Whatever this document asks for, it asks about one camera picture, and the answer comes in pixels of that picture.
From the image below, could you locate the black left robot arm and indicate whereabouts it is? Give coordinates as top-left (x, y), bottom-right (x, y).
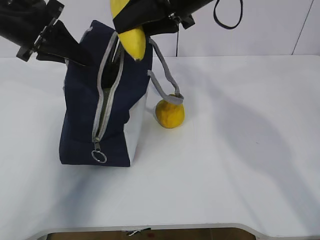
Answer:
top-left (0, 0), bottom-right (93, 66)

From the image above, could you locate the navy blue lunch bag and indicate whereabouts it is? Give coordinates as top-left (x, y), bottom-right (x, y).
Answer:
top-left (59, 20), bottom-right (185, 168)

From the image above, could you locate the silver zipper pull ring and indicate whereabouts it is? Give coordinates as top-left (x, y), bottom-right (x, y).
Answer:
top-left (91, 149), bottom-right (108, 164)

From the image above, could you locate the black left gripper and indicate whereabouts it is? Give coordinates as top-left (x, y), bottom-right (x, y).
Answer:
top-left (15, 0), bottom-right (94, 66)

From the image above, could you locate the yellow lemon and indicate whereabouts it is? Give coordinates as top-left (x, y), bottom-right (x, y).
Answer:
top-left (155, 99), bottom-right (185, 129)

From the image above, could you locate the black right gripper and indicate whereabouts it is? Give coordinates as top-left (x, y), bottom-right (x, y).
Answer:
top-left (115, 0), bottom-right (195, 35)

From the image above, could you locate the dark blue cable loop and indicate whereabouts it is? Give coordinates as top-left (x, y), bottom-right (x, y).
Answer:
top-left (212, 0), bottom-right (244, 30)

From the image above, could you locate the yellow banana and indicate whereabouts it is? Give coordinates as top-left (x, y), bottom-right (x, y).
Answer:
top-left (109, 0), bottom-right (146, 62)

